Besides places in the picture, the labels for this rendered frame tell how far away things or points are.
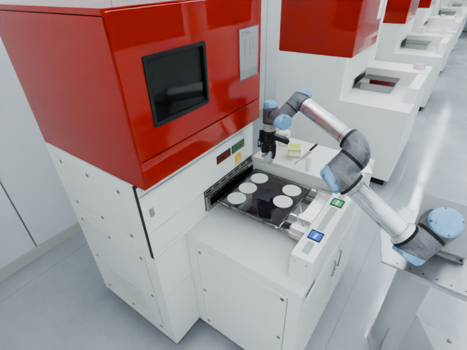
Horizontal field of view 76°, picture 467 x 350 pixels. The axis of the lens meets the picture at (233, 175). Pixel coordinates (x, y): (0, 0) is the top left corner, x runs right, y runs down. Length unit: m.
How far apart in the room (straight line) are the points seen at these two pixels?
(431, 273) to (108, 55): 1.45
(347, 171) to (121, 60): 0.89
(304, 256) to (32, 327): 1.91
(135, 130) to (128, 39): 0.27
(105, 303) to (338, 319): 1.58
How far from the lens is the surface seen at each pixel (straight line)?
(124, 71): 0.99
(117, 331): 2.29
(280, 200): 1.57
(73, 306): 2.52
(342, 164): 1.25
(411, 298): 1.84
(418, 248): 1.37
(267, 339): 1.71
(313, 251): 1.26
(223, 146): 1.53
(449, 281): 1.55
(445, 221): 1.38
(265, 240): 1.47
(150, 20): 1.04
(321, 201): 1.64
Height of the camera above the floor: 1.88
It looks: 34 degrees down
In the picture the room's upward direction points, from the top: 2 degrees counter-clockwise
